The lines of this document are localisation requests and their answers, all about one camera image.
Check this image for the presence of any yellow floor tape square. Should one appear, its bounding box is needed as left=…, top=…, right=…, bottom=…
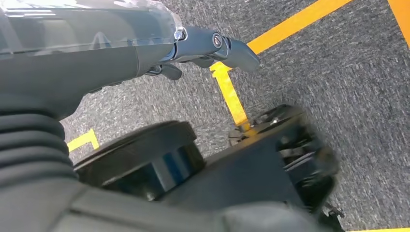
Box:
left=209, top=0, right=410, bottom=132

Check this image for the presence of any black robot mobile base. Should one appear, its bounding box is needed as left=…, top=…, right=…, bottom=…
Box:
left=73, top=104, right=346, bottom=232

